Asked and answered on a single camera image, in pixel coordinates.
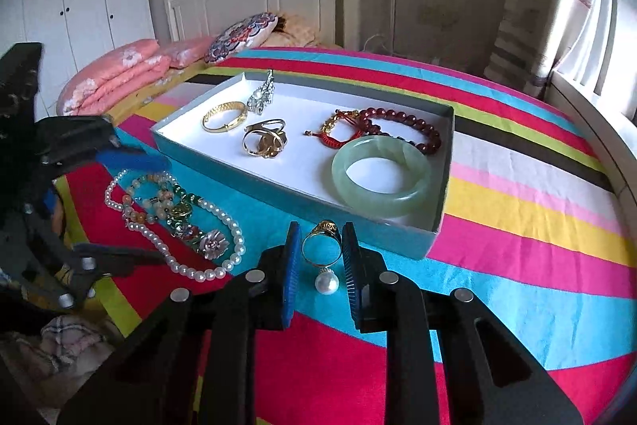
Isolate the gold ring cluster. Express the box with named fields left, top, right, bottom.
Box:
left=242, top=119, right=288, bottom=159

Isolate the silver crystal brooch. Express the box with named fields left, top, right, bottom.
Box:
left=247, top=69, right=276, bottom=116

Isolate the single white pearl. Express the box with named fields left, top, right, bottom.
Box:
left=314, top=268, right=340, bottom=296

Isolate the green enamel flower brooch chain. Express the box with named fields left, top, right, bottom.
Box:
left=166, top=188, right=231, bottom=261

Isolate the multicolour stone bead bracelet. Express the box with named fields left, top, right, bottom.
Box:
left=121, top=172, right=178, bottom=227

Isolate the pink pillow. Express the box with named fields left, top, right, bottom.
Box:
left=156, top=35, right=215, bottom=69

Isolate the white wardrobe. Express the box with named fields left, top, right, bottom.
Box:
left=0, top=0, right=154, bottom=119

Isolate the slim white floor lamp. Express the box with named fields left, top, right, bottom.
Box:
left=389, top=0, right=397, bottom=56

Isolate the green jade bangle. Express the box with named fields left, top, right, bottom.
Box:
left=330, top=136, right=432, bottom=219

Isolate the dark red bead bracelet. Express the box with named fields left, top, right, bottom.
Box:
left=357, top=107, right=443, bottom=157

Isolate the gold bangle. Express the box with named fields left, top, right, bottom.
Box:
left=202, top=101, right=248, bottom=134

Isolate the pink folded quilt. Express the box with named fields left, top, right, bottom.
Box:
left=56, top=39, right=170, bottom=116

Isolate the red cord gold-bead bracelet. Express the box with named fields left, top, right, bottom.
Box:
left=303, top=109, right=367, bottom=151

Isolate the beige patterned curtain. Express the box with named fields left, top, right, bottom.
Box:
left=485, top=0, right=613, bottom=97

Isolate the patterned round cushion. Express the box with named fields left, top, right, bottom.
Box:
left=204, top=12, right=279, bottom=65

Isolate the beige floral pillow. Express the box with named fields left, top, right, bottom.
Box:
left=261, top=12, right=320, bottom=47

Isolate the white pearl necklace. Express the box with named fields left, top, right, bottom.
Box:
left=102, top=168, right=248, bottom=284

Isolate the grey cardboard tray box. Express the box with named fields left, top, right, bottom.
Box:
left=151, top=72, right=455, bottom=260

